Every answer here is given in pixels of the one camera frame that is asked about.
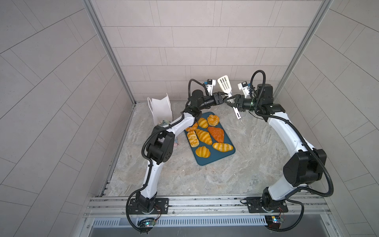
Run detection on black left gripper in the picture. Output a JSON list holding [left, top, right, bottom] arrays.
[[195, 94, 229, 112]]

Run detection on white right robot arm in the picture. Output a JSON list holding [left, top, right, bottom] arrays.
[[223, 83, 334, 210]]

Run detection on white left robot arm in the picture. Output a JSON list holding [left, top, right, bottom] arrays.
[[136, 90, 227, 212]]

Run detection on round knotted fake bun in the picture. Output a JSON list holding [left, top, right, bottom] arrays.
[[207, 115, 220, 126]]

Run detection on small striped fake bun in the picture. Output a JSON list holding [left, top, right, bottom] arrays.
[[197, 118, 209, 129]]

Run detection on reddish brown fake croissant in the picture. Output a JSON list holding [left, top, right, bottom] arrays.
[[207, 126, 225, 143]]

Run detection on long fake croissant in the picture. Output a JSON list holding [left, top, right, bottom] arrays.
[[195, 129, 213, 145]]

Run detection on twisted fake bread roll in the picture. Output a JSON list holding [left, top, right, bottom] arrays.
[[212, 143, 234, 153]]

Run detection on ridged fake bread loaf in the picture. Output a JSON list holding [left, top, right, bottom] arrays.
[[187, 130, 199, 148]]

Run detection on shell shaped fake bun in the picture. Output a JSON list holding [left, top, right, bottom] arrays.
[[195, 146, 211, 158]]

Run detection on dark teal plastic tray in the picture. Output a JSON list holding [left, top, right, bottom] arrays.
[[185, 112, 235, 166]]

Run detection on right green circuit board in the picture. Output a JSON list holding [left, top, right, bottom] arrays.
[[265, 215, 284, 230]]

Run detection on green circuit board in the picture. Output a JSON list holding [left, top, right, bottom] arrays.
[[265, 215, 284, 230], [138, 218, 157, 228]]

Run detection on left green circuit board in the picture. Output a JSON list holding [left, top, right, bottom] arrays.
[[138, 218, 157, 228]]

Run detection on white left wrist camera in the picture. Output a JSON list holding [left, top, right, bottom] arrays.
[[204, 79, 216, 95]]

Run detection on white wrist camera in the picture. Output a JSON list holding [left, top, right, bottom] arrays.
[[238, 82, 250, 98], [204, 79, 216, 95]]

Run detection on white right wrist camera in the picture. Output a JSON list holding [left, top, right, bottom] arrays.
[[238, 82, 250, 98]]

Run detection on fake ring donut bread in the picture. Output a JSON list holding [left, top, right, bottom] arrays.
[[185, 122, 198, 132]]

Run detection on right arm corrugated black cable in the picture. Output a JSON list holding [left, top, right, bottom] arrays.
[[249, 70, 334, 232]]

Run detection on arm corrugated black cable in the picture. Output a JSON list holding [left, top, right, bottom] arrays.
[[249, 70, 334, 232], [125, 78, 211, 234]]

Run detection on floral paper bag white handles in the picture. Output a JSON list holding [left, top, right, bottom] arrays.
[[147, 94, 173, 125]]

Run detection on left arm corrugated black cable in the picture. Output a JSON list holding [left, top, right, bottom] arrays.
[[125, 78, 211, 234]]

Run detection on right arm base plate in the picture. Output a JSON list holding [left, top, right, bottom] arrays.
[[242, 197, 288, 213]]

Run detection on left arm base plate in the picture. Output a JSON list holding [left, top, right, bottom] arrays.
[[127, 198, 169, 215]]

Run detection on aluminium corner post right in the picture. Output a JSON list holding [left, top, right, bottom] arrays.
[[273, 0, 333, 100]]

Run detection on aluminium corner post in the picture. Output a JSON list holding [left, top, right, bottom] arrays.
[[82, 0, 136, 105], [273, 0, 333, 100]]

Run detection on aluminium corner post left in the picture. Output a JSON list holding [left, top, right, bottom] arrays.
[[82, 0, 136, 105]]

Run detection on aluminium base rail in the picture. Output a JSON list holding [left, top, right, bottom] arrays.
[[83, 193, 331, 228]]

